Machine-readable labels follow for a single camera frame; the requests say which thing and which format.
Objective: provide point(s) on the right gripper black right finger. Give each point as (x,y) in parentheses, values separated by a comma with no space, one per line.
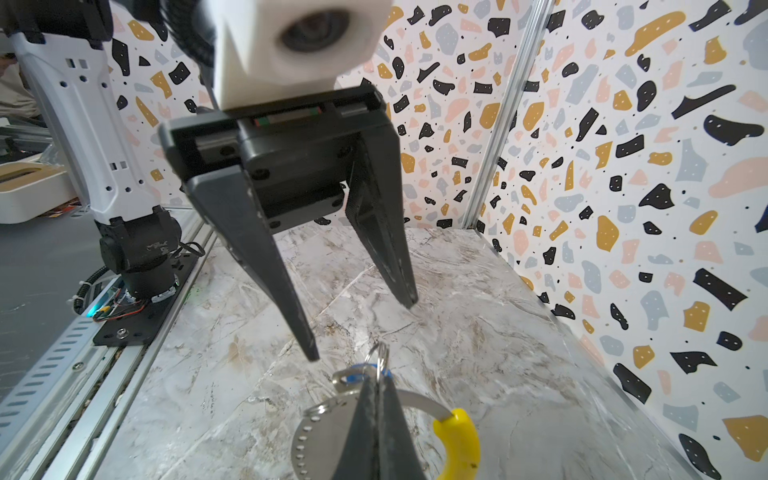
(396,454)

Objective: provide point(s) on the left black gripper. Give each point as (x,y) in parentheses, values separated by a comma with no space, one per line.
(271,167)

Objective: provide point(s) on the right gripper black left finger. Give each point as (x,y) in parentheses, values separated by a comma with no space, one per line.
(359,457)

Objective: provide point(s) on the blue capped key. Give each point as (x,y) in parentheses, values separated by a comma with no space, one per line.
(353,377)

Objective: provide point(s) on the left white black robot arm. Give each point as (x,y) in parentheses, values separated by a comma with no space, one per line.
(59,44)

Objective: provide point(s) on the left green circuit board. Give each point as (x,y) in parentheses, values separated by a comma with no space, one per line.
(117,304)

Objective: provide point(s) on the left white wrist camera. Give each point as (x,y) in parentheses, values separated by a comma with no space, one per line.
(266,51)

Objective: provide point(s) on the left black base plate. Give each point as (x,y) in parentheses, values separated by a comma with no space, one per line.
(142,329)

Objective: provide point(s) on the white box outside enclosure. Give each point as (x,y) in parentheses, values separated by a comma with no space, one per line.
(29,189)

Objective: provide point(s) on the aluminium mounting rail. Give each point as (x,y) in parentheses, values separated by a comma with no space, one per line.
(84,449)

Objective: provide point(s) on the white slotted cable duct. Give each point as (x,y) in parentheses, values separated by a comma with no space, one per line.
(42,409)

